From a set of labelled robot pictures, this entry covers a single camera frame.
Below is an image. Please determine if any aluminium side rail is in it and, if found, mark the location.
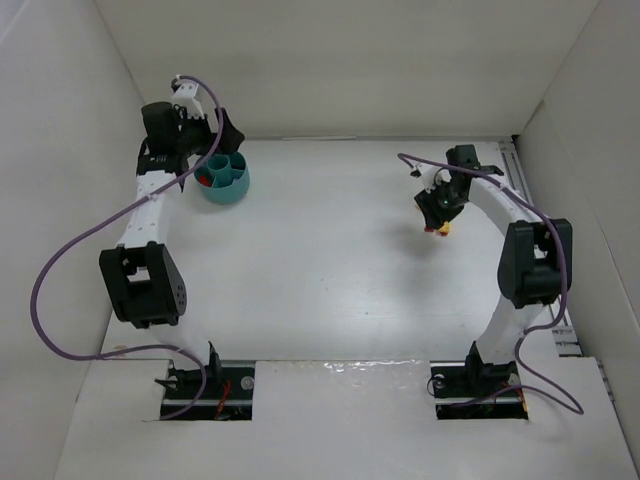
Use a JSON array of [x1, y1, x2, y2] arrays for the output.
[[498, 140, 584, 357]]

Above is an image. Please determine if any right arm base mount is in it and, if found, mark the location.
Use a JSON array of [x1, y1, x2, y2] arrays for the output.
[[427, 361, 528, 421]]

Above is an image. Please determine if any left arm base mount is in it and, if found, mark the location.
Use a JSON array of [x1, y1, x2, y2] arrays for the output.
[[155, 360, 256, 422]]

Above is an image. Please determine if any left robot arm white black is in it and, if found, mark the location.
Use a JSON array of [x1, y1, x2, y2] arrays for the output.
[[99, 101, 244, 366]]

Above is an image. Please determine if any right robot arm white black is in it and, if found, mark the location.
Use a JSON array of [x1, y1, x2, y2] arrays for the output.
[[410, 145, 573, 396]]

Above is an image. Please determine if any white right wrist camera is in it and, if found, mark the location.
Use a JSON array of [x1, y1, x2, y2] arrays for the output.
[[410, 164, 451, 193]]

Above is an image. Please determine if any teal divided round container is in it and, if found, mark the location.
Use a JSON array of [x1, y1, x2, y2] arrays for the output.
[[194, 152, 250, 205]]

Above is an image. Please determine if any red large lego brick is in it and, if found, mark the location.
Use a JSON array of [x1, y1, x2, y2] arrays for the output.
[[195, 173, 212, 187]]

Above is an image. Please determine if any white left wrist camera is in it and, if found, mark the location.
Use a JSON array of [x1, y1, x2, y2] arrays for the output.
[[170, 77, 205, 119]]

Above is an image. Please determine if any yellow long lego plate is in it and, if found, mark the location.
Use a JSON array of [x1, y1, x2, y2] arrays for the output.
[[436, 222, 451, 237]]

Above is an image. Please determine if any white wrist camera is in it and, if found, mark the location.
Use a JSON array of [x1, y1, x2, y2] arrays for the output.
[[170, 77, 205, 119], [410, 164, 451, 193]]

